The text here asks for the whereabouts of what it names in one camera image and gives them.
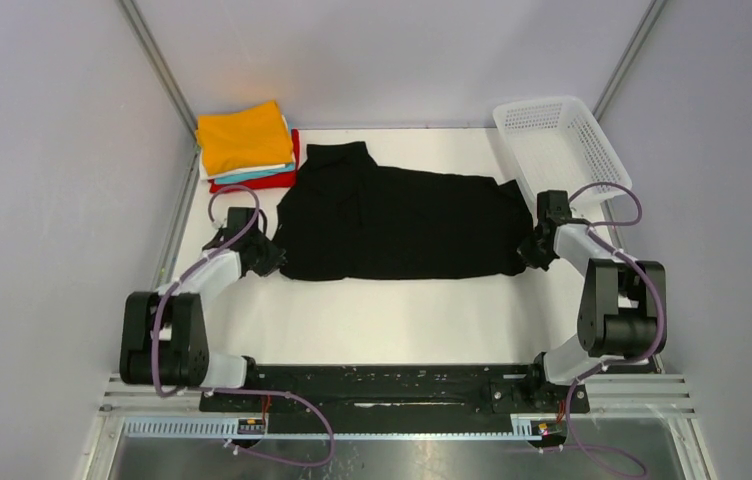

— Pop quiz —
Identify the red folded t shirt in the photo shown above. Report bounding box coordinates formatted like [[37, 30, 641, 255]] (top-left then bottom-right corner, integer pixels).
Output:
[[208, 129, 301, 193]]

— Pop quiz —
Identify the right small electronics module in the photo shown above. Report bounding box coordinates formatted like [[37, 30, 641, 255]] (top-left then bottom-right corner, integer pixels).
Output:
[[532, 420, 567, 438]]

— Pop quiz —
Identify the orange folded t shirt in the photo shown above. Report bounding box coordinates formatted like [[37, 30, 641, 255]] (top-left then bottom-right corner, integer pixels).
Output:
[[195, 100, 296, 178]]

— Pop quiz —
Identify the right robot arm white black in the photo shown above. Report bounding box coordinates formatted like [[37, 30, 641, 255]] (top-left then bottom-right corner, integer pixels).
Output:
[[517, 190, 667, 412]]

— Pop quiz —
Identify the white folded t shirt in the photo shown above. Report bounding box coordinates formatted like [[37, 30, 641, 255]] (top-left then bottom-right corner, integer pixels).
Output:
[[198, 115, 297, 181]]

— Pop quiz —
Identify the left small electronics module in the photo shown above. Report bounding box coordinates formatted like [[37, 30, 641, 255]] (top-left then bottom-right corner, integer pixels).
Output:
[[236, 417, 267, 436]]

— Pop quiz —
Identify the white plastic basket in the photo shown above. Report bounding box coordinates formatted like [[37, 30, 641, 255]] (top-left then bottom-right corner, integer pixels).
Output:
[[492, 96, 632, 206]]

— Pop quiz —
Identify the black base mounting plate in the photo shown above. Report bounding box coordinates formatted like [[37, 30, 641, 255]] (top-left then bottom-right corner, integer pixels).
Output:
[[200, 363, 591, 433]]

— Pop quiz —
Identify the black t shirt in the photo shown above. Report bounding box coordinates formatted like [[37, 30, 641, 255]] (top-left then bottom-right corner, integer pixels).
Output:
[[273, 141, 533, 281]]

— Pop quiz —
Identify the teal folded t shirt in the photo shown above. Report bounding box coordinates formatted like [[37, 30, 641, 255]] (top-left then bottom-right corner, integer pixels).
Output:
[[208, 129, 299, 185]]

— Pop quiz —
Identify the small electronics module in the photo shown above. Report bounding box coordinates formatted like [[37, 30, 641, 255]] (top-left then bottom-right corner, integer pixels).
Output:
[[236, 417, 267, 436], [532, 420, 567, 438]]

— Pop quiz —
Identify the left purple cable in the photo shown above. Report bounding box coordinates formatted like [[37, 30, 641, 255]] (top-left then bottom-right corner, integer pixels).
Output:
[[150, 185, 336, 468]]

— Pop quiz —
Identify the white slotted cable duct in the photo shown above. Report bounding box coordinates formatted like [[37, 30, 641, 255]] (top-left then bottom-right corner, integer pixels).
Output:
[[123, 416, 544, 441]]

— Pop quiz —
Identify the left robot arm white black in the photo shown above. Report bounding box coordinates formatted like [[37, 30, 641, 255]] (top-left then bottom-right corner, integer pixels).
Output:
[[119, 207, 285, 411]]

